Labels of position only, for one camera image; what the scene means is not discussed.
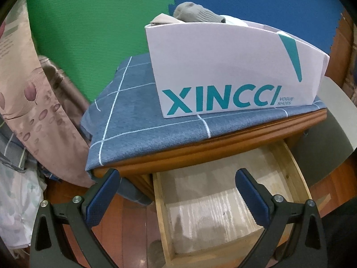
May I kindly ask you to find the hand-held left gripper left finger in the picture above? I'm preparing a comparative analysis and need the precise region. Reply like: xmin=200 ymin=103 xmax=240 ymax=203
xmin=30 ymin=168 xmax=121 ymax=268

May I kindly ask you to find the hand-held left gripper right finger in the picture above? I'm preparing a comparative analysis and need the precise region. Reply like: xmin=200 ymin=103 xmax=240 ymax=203
xmin=235 ymin=168 xmax=327 ymax=268

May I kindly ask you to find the wooden drawer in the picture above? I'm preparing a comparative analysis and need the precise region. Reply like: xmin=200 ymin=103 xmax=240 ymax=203
xmin=152 ymin=140 xmax=313 ymax=267

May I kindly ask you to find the white shoe box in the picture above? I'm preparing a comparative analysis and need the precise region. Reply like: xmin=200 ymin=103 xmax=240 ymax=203
xmin=144 ymin=19 xmax=330 ymax=118

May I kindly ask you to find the beige underwear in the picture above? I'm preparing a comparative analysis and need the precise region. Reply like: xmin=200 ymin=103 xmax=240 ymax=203
xmin=150 ymin=13 xmax=182 ymax=26

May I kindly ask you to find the wooden nightstand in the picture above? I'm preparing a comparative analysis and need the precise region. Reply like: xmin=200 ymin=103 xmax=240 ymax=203
xmin=93 ymin=109 xmax=328 ymax=190

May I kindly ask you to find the blue checked cloth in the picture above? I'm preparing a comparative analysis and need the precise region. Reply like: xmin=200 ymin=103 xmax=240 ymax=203
xmin=80 ymin=54 xmax=326 ymax=204

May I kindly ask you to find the white floral cloth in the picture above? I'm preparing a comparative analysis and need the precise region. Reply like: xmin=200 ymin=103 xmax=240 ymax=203
xmin=0 ymin=162 xmax=48 ymax=246

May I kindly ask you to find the person's dark trouser leg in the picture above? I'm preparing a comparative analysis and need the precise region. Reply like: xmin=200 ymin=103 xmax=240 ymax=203
xmin=325 ymin=198 xmax=357 ymax=268

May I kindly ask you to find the grey plaid cloth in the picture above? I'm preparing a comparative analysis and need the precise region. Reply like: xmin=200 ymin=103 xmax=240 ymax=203
xmin=0 ymin=117 xmax=56 ymax=182

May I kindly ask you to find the brown satin cloth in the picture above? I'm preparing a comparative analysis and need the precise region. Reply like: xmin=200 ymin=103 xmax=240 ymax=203
xmin=36 ymin=55 xmax=92 ymax=146

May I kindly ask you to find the white board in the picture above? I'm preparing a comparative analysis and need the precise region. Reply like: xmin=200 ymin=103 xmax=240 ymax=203
xmin=315 ymin=75 xmax=350 ymax=140

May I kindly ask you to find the pink floral curtain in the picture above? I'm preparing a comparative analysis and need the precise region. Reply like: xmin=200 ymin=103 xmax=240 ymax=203
xmin=0 ymin=0 xmax=97 ymax=187

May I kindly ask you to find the cardboard box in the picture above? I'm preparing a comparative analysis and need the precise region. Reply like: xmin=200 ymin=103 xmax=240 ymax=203
xmin=339 ymin=22 xmax=357 ymax=107

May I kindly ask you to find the green foam mat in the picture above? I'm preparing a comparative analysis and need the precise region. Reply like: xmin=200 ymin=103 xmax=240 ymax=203
xmin=25 ymin=0 xmax=179 ymax=104

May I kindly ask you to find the blue foam mat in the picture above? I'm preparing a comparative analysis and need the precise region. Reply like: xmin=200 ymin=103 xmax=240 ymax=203
xmin=166 ymin=0 xmax=346 ymax=55

